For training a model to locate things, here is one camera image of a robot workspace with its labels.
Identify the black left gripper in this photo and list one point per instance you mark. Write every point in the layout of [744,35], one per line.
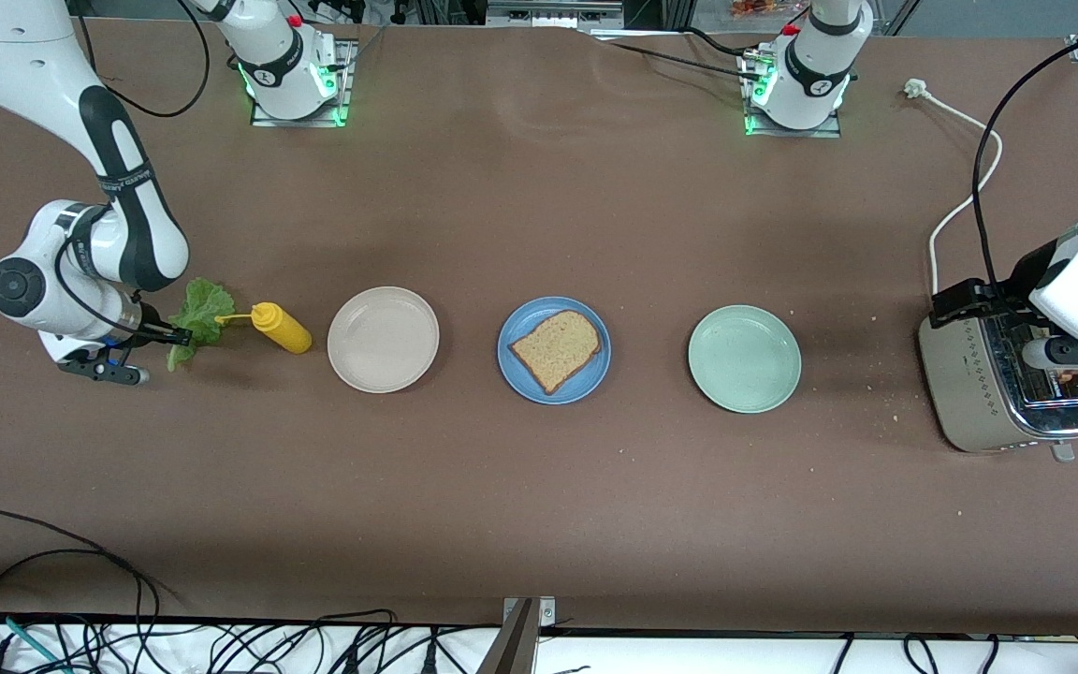
[1018,279]

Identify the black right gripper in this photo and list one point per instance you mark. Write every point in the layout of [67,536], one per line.
[148,324]

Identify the green lettuce leaf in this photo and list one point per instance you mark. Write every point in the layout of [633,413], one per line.
[207,309]

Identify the yellow mustard squeeze bottle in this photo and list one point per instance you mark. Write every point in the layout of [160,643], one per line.
[286,332]

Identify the light brown bread slice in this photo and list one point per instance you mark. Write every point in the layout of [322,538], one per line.
[558,351]

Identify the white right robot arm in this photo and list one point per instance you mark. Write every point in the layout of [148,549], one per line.
[52,56]

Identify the beige round plate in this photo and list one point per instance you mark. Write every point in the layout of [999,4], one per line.
[383,339]

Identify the green round plate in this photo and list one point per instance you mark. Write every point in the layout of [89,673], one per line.
[745,360]

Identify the blue round plate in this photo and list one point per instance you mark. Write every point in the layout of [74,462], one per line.
[525,387]

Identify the beige chrome toaster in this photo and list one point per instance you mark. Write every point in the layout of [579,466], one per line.
[965,384]

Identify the orange snack bag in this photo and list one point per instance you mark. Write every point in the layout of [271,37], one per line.
[764,8]

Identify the grey power strip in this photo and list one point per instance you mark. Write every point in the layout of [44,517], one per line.
[553,13]

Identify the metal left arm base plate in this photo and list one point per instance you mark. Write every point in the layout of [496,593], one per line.
[829,131]

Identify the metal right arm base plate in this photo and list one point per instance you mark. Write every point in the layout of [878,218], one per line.
[347,84]

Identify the grey metal edge bracket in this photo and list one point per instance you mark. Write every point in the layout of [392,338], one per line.
[516,646]

